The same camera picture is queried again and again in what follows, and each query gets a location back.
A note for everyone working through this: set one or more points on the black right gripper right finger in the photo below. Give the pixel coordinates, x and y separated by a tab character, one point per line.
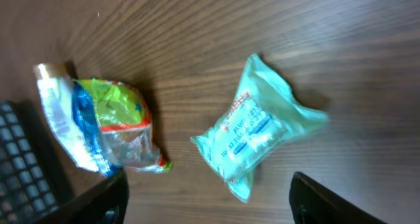
313	203

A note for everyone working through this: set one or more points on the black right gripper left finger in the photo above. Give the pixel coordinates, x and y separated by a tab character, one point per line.
104	203

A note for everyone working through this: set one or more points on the green snack bag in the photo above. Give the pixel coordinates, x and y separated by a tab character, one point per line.
125	125

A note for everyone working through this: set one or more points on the light blue tissue pack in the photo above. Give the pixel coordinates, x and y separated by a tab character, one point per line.
263	115

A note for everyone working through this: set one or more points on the blue snack wrapper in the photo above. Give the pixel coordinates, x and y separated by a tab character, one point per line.
84	117

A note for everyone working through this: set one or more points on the white tube with gold cap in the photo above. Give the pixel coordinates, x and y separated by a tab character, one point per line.
55	90

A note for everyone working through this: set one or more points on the grey plastic basket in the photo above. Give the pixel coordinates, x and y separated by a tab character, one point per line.
33	182

